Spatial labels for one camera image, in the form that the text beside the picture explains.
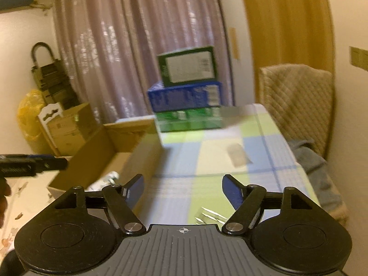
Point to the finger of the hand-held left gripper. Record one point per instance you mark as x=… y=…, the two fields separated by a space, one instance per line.
x=54 y=164

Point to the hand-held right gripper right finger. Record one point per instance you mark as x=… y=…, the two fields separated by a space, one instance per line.
x=233 y=192

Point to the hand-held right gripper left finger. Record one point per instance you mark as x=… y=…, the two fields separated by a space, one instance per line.
x=135 y=189

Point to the metal hair clip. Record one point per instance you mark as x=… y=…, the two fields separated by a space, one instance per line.
x=211 y=215

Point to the brown cardboard box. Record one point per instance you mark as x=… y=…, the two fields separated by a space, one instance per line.
x=92 y=152

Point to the person's left hand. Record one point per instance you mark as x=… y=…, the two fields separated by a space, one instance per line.
x=3 y=189

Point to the yellowish cardboard box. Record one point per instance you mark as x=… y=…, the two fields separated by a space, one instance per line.
x=72 y=129

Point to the clear plastic cup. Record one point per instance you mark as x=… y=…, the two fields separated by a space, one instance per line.
x=237 y=153

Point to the white printed sheet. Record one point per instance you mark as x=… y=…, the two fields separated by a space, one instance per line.
x=28 y=207

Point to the white scalloped card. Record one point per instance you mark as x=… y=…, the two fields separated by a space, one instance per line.
x=50 y=112

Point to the plaid tablecloth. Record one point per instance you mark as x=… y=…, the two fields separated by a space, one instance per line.
x=201 y=149

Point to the yellow plastic bag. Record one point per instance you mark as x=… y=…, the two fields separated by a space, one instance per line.
x=28 y=112

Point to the light green carton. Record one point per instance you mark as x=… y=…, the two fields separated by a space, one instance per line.
x=187 y=120

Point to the grey blue cloth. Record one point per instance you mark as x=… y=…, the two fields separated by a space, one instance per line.
x=316 y=172

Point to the blue carton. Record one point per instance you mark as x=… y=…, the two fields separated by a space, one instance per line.
x=178 y=97

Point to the chair with quilted beige cover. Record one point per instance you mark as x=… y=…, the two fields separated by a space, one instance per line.
x=296 y=100

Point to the pale patterned curtain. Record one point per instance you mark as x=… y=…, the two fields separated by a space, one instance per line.
x=115 y=49

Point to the dark green carton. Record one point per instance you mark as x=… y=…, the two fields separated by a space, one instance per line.
x=187 y=66

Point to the wooden door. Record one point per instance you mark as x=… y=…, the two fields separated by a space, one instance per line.
x=287 y=20

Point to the beige wall socket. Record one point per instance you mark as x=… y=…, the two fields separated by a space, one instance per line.
x=359 y=59

